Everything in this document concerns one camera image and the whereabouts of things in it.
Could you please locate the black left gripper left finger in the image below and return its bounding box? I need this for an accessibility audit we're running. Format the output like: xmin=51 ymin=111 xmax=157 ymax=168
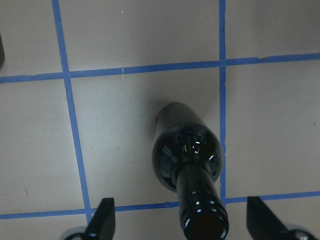
xmin=84 ymin=197 xmax=116 ymax=240

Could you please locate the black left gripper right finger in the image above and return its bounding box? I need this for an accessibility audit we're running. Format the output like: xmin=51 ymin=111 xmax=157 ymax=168
xmin=246 ymin=196 xmax=289 ymax=240

